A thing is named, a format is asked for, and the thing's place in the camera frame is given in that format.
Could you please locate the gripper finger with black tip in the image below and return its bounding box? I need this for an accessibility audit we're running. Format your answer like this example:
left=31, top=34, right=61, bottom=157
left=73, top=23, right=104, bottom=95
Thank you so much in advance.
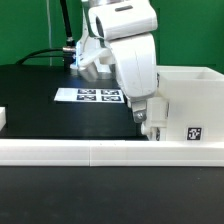
left=131, top=101, right=147, bottom=123

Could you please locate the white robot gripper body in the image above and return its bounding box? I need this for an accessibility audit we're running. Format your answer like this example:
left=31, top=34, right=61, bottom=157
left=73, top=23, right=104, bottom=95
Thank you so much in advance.
left=110, top=33, right=157, bottom=102

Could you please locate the white drawer cabinet housing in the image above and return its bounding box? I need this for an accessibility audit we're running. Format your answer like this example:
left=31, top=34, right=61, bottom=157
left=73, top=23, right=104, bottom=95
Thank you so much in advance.
left=157, top=66, right=224, bottom=142

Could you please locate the white drawer box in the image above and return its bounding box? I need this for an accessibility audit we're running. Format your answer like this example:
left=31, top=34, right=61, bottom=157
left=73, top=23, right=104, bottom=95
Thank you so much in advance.
left=141, top=124, right=166, bottom=141
left=146, top=97, right=168, bottom=128

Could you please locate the white front drawer box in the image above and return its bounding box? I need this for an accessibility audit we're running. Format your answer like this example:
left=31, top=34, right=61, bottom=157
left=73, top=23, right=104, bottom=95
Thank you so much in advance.
left=141, top=124, right=166, bottom=141

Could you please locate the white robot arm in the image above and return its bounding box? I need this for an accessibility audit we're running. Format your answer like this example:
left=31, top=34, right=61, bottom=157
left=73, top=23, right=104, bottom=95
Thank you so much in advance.
left=71, top=0, right=158, bottom=123

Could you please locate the white fiducial marker sheet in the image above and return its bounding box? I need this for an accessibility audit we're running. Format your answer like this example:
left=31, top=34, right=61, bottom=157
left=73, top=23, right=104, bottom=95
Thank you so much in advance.
left=54, top=88, right=124, bottom=103

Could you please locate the white L-shaped border fence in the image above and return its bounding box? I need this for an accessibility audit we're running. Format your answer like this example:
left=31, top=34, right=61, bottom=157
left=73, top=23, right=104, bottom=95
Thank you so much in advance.
left=0, top=139, right=224, bottom=167

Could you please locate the white block at left edge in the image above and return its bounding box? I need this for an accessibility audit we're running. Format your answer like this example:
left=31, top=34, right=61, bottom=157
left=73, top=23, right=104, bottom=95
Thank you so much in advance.
left=0, top=107, right=6, bottom=131

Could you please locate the black cable with connector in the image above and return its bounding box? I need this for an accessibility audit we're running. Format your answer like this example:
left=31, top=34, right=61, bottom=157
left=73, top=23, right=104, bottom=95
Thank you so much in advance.
left=14, top=0, right=77, bottom=66

